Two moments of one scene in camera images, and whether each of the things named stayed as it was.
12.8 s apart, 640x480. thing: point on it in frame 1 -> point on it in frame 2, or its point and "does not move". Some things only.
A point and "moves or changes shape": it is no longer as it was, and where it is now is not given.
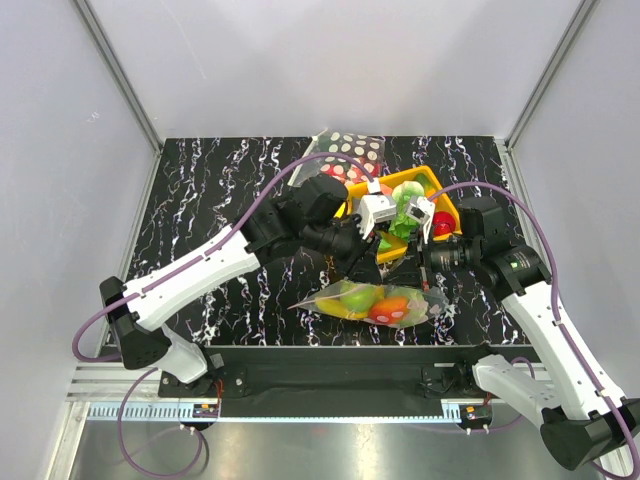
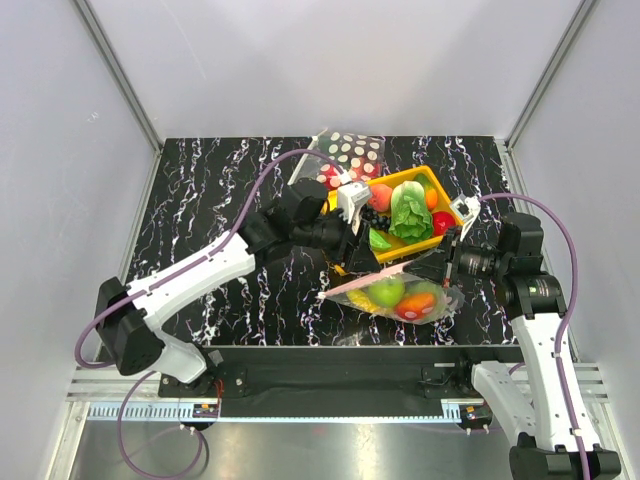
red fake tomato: (443, 223) does not move
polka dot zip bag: (366, 150) does not move
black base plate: (344, 373) does not move
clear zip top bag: (380, 303) moves or changes shape
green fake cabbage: (404, 193) does not move
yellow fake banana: (332, 307) -> (361, 299)
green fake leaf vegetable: (416, 308) -> (429, 288)
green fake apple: (359, 297) -> (387, 293)
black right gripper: (417, 269) -> (438, 263)
